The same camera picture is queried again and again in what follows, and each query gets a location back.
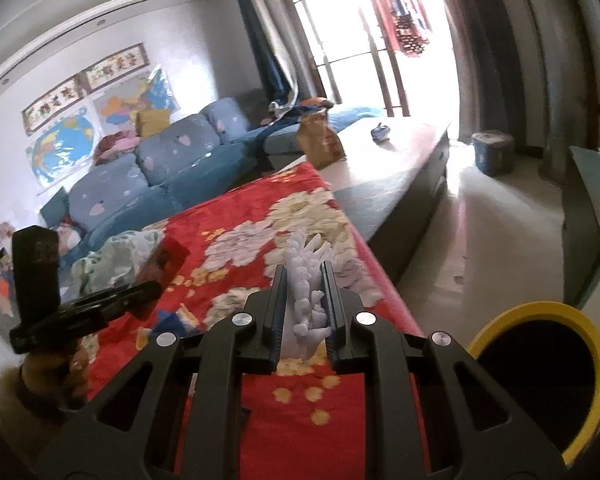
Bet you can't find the grey-green crumpled cloth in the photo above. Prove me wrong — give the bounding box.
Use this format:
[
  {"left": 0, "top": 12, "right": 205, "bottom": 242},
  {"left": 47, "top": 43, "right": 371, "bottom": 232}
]
[{"left": 70, "top": 230, "right": 166, "bottom": 301}]

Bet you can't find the balcony glass door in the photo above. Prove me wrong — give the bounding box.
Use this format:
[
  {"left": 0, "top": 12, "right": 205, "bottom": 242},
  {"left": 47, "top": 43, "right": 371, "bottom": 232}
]
[{"left": 272, "top": 0, "right": 413, "bottom": 118}]

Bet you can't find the hanging colourful laundry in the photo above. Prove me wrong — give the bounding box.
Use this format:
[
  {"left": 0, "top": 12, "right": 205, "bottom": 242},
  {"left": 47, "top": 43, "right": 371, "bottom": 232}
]
[{"left": 375, "top": 0, "right": 433, "bottom": 58}]

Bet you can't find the world map poster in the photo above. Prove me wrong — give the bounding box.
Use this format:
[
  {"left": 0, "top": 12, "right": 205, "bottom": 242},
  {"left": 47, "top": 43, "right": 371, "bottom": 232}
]
[{"left": 25, "top": 112, "right": 101, "bottom": 193}]

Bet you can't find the clothes heap with orange item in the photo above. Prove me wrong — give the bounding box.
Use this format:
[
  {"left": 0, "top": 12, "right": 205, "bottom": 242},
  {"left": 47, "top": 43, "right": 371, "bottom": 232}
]
[{"left": 267, "top": 96, "right": 336, "bottom": 126}]

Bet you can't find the red floral blanket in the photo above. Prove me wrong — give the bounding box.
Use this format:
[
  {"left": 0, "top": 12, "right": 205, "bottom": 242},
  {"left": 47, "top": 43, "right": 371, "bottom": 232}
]
[{"left": 70, "top": 160, "right": 426, "bottom": 480}]

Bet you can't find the person's left forearm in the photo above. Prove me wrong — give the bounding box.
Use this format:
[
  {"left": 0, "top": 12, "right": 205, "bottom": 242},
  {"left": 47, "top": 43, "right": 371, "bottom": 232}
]
[{"left": 0, "top": 365, "right": 41, "bottom": 421}]

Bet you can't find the person's left hand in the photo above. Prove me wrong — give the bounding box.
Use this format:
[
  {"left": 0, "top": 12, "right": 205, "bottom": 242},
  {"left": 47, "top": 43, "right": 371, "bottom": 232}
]
[{"left": 21, "top": 337, "right": 93, "bottom": 406}]

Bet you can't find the dark blue curtain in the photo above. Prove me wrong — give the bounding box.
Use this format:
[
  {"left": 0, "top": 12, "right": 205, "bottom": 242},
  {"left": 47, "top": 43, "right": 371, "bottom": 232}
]
[{"left": 230, "top": 0, "right": 301, "bottom": 116}]

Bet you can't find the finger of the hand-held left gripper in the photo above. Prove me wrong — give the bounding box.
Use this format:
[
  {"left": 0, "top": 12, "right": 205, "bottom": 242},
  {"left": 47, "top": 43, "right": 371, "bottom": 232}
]
[{"left": 100, "top": 282, "right": 162, "bottom": 320}]

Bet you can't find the patterned cushion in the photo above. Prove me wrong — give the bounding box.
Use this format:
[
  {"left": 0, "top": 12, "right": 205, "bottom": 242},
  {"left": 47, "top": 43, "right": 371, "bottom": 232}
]
[{"left": 55, "top": 222, "right": 83, "bottom": 256}]

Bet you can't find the coffee table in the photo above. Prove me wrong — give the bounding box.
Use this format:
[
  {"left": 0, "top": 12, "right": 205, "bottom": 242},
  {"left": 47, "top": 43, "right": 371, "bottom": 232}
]
[{"left": 267, "top": 117, "right": 453, "bottom": 281}]

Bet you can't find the yellow cushion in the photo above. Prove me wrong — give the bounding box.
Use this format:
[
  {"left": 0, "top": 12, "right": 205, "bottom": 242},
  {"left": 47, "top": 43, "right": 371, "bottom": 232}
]
[{"left": 136, "top": 109, "right": 171, "bottom": 140}]

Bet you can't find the country map poster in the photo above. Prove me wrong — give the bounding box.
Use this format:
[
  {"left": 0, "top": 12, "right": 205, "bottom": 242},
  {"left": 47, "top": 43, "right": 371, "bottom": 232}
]
[{"left": 92, "top": 65, "right": 181, "bottom": 128}]

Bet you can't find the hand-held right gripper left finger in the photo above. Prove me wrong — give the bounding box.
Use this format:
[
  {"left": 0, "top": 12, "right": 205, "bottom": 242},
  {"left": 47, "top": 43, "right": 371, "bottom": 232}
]
[{"left": 32, "top": 264, "right": 288, "bottom": 480}]

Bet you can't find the framed calligraphy picture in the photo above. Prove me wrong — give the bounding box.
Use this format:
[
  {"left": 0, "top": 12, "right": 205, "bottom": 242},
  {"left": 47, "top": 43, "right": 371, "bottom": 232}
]
[
  {"left": 82, "top": 42, "right": 148, "bottom": 93},
  {"left": 22, "top": 76, "right": 83, "bottom": 136}
]

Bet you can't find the brown paper bag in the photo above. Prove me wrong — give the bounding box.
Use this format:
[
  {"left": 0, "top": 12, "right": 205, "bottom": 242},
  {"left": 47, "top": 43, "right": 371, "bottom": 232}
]
[{"left": 297, "top": 110, "right": 346, "bottom": 171}]

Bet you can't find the yellow rimmed trash bin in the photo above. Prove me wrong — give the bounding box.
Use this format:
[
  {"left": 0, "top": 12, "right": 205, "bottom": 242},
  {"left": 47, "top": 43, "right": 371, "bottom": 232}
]
[{"left": 467, "top": 301, "right": 600, "bottom": 471}]

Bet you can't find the blue floral sofa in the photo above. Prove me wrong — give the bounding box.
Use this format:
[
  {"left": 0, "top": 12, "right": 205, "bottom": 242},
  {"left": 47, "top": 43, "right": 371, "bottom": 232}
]
[{"left": 40, "top": 97, "right": 386, "bottom": 271}]

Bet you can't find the pile of pink clothes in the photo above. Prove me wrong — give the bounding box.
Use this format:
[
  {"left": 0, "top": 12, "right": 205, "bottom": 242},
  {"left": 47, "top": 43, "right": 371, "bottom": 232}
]
[{"left": 94, "top": 130, "right": 141, "bottom": 166}]

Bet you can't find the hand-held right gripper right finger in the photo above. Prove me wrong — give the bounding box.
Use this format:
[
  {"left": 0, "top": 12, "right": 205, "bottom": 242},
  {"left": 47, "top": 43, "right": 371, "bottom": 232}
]
[{"left": 320, "top": 260, "right": 568, "bottom": 480}]

